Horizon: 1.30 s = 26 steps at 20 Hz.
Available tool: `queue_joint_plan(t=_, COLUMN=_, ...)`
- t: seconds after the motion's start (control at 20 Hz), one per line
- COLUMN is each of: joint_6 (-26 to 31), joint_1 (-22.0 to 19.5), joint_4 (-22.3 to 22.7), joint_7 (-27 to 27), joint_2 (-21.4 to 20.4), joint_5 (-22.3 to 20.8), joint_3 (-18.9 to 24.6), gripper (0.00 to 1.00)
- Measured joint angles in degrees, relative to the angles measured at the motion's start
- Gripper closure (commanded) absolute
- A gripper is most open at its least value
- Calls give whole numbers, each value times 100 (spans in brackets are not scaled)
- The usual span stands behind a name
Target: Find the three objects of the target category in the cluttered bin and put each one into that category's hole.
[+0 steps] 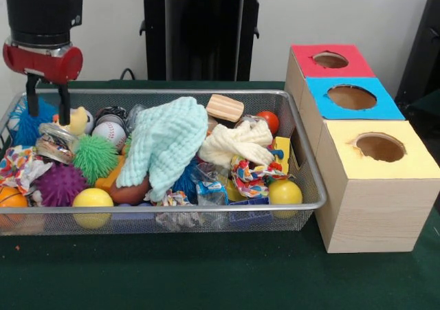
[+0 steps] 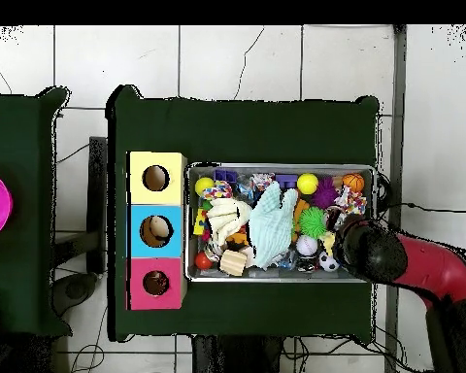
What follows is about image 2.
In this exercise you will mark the cream cloth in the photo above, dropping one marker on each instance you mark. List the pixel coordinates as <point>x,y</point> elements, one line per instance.
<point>225,219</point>

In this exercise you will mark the mint green cloth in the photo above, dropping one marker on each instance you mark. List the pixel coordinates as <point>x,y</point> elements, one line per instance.
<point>273,229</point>

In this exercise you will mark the green spiky puffer toy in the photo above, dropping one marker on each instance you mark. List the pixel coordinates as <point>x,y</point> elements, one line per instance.
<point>312,222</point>

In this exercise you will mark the yellow plush duck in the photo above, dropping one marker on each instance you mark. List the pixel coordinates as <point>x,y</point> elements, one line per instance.
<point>328,239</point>

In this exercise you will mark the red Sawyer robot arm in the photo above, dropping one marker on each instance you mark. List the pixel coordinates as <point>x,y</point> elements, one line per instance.
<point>439,268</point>

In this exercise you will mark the wooden box with three holes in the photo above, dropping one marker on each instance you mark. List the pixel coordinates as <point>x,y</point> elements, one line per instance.
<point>174,241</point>

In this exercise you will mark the clear mesh bin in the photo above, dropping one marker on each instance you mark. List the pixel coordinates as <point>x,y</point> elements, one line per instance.
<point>237,278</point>

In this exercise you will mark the polka dot cloth toy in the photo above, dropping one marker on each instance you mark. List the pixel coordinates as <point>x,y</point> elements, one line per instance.
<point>217,191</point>
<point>349,200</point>

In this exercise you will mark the yellow ball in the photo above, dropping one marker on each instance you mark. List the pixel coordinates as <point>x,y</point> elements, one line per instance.
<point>204,185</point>
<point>307,183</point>

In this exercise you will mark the striped wooden block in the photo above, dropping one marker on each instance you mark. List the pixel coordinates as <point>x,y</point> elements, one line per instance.
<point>233,263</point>

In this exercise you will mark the red ball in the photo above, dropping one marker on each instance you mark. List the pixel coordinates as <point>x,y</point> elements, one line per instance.
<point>203,261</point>

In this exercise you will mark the dark green table cloth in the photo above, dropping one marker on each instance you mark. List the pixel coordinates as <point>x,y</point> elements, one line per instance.
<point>19,136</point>
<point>237,128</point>

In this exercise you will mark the white toy baseball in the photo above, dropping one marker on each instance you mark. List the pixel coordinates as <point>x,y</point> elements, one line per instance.
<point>306,245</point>

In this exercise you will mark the purple spiky ball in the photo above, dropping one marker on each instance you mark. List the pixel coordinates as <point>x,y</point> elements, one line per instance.
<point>325,193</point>

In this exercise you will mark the toy soccer ball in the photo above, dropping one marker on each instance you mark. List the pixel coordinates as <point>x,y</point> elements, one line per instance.
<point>329,262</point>

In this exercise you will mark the orange toy basketball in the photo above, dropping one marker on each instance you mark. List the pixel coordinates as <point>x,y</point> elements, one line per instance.
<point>353,182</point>

